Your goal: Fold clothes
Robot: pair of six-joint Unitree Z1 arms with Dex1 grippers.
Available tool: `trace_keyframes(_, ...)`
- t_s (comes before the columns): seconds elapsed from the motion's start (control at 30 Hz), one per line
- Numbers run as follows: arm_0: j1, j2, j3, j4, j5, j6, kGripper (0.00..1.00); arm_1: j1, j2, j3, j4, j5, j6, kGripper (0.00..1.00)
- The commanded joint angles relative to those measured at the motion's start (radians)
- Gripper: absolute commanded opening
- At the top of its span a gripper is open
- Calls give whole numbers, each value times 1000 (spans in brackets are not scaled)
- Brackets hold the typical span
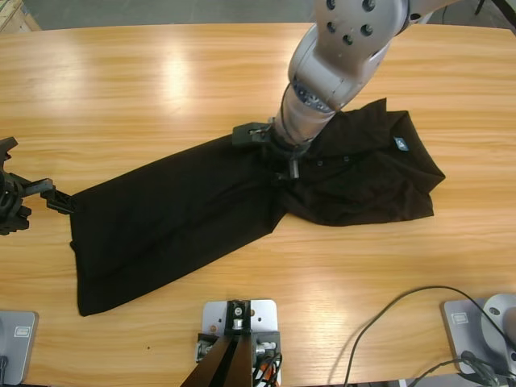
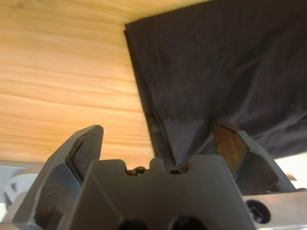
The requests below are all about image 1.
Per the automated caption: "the wooden crate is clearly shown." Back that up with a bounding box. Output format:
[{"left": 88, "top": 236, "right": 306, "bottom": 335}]
[{"left": 0, "top": 0, "right": 42, "bottom": 33}]

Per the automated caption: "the long black arched cable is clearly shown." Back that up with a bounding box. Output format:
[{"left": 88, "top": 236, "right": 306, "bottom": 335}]
[{"left": 345, "top": 284, "right": 516, "bottom": 386}]

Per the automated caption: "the grey arm base disc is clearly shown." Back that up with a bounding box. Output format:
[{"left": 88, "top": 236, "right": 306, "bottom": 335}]
[{"left": 481, "top": 293, "right": 516, "bottom": 352}]

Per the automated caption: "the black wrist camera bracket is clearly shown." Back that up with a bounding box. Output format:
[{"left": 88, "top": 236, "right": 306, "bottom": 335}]
[
  {"left": 232, "top": 122, "right": 275, "bottom": 147},
  {"left": 0, "top": 136, "right": 19, "bottom": 173}
]

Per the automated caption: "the white metal mounting plate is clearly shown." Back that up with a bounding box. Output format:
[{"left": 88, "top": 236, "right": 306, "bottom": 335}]
[{"left": 200, "top": 298, "right": 281, "bottom": 387}]

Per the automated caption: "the black cable bundle under post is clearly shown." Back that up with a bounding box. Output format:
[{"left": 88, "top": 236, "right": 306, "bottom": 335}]
[{"left": 250, "top": 351, "right": 284, "bottom": 387}]

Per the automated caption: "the black corner bracket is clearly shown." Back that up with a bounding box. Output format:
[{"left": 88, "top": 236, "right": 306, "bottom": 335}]
[
  {"left": 225, "top": 298, "right": 253, "bottom": 335},
  {"left": 196, "top": 332, "right": 221, "bottom": 362},
  {"left": 252, "top": 331, "right": 282, "bottom": 360}
]

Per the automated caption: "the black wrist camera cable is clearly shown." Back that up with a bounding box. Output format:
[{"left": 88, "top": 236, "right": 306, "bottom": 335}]
[{"left": 278, "top": 82, "right": 295, "bottom": 136}]

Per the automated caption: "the black cable bundle at base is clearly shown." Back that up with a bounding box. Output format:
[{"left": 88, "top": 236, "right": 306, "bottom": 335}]
[{"left": 409, "top": 349, "right": 511, "bottom": 387}]

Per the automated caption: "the black Unitree polo shirt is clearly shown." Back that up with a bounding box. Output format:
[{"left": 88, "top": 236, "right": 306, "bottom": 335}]
[{"left": 69, "top": 98, "right": 447, "bottom": 318}]

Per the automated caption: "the dark aluminium camera post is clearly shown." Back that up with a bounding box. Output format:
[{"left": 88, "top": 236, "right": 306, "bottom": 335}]
[{"left": 179, "top": 332, "right": 255, "bottom": 387}]

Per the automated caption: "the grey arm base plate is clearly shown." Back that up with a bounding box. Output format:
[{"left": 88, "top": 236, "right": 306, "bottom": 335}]
[
  {"left": 439, "top": 297, "right": 516, "bottom": 376},
  {"left": 0, "top": 309, "right": 40, "bottom": 386}
]

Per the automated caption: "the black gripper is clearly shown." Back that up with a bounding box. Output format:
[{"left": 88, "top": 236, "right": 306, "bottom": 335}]
[
  {"left": 0, "top": 171, "right": 78, "bottom": 237},
  {"left": 264, "top": 135, "right": 312, "bottom": 187}
]

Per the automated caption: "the black diagonal bar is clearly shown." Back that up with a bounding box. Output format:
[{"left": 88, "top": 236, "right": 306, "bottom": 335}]
[{"left": 489, "top": 0, "right": 516, "bottom": 23}]

